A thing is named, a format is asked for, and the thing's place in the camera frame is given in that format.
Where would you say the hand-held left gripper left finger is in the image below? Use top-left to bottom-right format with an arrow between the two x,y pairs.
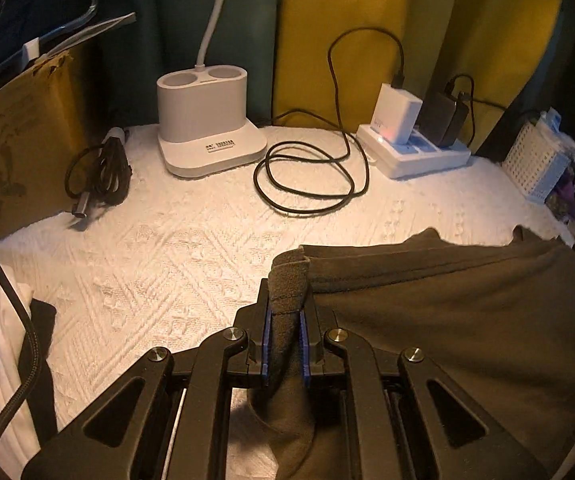
21,277 -> 274,480

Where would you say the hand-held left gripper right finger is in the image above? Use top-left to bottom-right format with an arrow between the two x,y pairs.
298,304 -> 551,480

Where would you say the dark olive garment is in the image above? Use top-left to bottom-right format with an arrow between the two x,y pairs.
247,227 -> 575,480

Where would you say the white textured bedspread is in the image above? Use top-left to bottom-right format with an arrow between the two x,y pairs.
0,122 -> 575,480

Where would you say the white power strip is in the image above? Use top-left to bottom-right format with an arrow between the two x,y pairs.
356,122 -> 472,180

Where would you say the black cloth strip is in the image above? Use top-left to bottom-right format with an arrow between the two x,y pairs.
17,299 -> 59,448

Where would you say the white desk lamp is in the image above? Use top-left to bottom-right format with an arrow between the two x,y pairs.
156,0 -> 268,179

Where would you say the white charger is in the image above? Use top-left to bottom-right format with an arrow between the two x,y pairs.
373,84 -> 423,145

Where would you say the black charger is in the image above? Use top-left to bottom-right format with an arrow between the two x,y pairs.
430,91 -> 470,149

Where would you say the white plastic basket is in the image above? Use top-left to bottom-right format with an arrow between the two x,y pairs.
502,122 -> 571,205

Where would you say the purple object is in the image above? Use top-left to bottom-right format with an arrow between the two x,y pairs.
547,160 -> 575,222

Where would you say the brown cardboard box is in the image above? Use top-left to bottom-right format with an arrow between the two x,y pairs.
0,52 -> 94,246

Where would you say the blue white pouch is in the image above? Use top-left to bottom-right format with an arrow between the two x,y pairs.
537,107 -> 575,162

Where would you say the teal curtain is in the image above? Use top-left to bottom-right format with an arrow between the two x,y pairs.
72,0 -> 288,128

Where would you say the yellow curtain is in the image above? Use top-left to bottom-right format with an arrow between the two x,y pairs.
272,0 -> 568,132

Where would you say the black tablet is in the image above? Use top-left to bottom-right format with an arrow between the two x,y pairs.
0,0 -> 103,81

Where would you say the bundled black cable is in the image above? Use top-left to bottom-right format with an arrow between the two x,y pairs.
64,127 -> 133,219

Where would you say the long black charging cable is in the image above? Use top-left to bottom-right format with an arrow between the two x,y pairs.
254,27 -> 408,216

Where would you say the black braided cable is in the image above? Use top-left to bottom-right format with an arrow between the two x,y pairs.
0,60 -> 44,463

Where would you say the thin black charger cable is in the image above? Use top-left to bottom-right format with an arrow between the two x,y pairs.
445,74 -> 513,147

